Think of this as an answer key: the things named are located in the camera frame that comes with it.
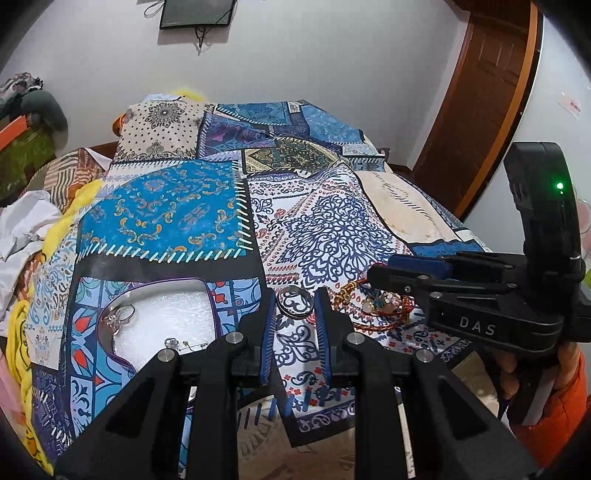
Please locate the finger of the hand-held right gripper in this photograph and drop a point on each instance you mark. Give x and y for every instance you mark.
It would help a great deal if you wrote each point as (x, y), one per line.
(397, 279)
(418, 266)

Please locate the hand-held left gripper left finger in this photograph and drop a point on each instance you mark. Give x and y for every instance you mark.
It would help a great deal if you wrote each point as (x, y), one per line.
(269, 341)

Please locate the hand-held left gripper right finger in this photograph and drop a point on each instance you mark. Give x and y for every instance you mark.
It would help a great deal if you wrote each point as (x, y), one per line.
(323, 341)

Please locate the heart-shaped jewelry box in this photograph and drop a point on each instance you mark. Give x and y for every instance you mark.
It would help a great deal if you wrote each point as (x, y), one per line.
(161, 318)

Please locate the person's right hand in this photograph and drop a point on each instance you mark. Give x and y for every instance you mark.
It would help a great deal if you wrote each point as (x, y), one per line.
(504, 374)

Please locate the silver earring pin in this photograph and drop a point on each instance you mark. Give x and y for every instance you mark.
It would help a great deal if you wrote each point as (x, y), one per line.
(173, 344)

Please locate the blue patchwork printed blanket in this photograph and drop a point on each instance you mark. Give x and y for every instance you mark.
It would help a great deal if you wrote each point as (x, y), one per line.
(184, 217)

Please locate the brown wooden door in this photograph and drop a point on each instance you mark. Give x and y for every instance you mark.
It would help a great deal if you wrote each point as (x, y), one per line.
(485, 101)

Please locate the yellow cloth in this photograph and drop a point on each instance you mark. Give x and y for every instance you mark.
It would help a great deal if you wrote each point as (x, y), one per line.
(21, 360)

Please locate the brown patterned cloth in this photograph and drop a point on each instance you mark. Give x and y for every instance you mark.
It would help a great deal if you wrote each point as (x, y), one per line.
(69, 170)

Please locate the white cloth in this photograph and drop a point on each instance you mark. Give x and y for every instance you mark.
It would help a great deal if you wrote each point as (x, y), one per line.
(21, 230)

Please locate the dark green clothing pile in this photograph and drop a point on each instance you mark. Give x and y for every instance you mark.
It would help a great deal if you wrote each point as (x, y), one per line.
(32, 120)

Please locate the white wall sticker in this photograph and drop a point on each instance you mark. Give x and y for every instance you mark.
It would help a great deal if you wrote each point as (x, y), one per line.
(570, 106)

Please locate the wall-mounted black screen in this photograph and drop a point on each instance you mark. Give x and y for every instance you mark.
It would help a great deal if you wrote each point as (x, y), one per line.
(196, 13)

